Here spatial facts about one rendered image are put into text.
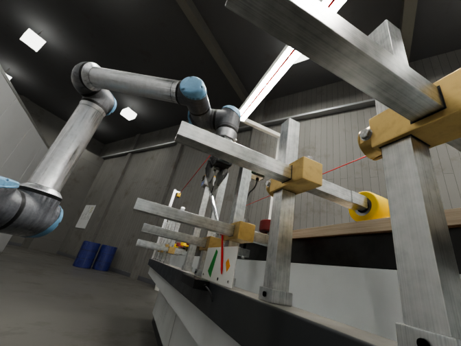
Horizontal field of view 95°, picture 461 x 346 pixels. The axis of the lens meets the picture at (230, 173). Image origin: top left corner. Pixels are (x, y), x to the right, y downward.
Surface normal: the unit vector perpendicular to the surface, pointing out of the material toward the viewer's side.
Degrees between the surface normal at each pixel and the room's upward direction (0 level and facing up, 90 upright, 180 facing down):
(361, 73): 180
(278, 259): 90
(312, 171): 90
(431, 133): 180
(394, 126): 90
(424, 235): 90
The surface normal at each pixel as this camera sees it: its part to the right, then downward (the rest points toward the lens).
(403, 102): -0.19, 0.89
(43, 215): 0.97, 0.14
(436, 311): -0.90, -0.33
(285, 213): 0.40, -0.32
